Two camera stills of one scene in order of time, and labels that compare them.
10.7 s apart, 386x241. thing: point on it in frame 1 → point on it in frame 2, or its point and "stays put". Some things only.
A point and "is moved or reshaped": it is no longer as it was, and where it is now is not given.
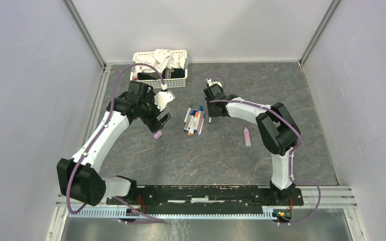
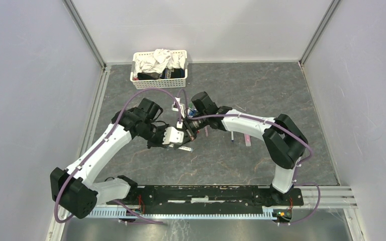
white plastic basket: x=170 y=83 stays put
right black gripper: x=211 y=113 → x=191 y=133
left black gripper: x=153 y=123 → x=159 y=142
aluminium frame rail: x=325 y=197 stays put
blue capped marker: x=199 y=114 is moved or reshaped
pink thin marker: x=202 y=113 is moved or reshaped
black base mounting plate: x=203 y=200 stays put
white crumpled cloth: x=161 y=59 stays put
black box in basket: x=167 y=74 stays put
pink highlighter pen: x=247 y=137 stays put
